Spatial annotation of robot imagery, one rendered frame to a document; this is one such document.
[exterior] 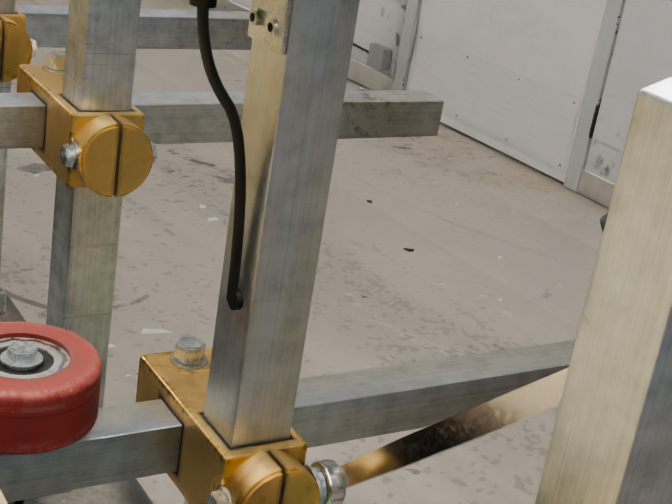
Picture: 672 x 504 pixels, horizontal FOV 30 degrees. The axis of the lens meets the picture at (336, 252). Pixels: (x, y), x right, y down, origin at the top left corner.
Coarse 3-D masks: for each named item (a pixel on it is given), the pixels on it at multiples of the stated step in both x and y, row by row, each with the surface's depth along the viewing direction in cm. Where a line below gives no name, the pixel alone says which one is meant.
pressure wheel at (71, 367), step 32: (0, 352) 64; (32, 352) 63; (64, 352) 64; (96, 352) 65; (0, 384) 60; (32, 384) 60; (64, 384) 61; (96, 384) 63; (0, 416) 60; (32, 416) 60; (64, 416) 61; (96, 416) 64; (0, 448) 60; (32, 448) 61
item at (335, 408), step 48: (336, 384) 75; (384, 384) 76; (432, 384) 77; (480, 384) 79; (96, 432) 66; (144, 432) 67; (336, 432) 74; (384, 432) 76; (0, 480) 63; (48, 480) 65; (96, 480) 67
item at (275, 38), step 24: (192, 0) 55; (216, 0) 56; (264, 0) 58; (288, 0) 56; (264, 24) 58; (288, 24) 56; (216, 72) 57; (216, 96) 58; (240, 144) 59; (240, 168) 60; (240, 192) 60; (240, 216) 61; (240, 240) 61; (240, 264) 62
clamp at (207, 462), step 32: (160, 352) 73; (160, 384) 70; (192, 384) 70; (192, 416) 67; (192, 448) 67; (224, 448) 65; (256, 448) 65; (288, 448) 66; (192, 480) 67; (224, 480) 64; (256, 480) 63; (288, 480) 64
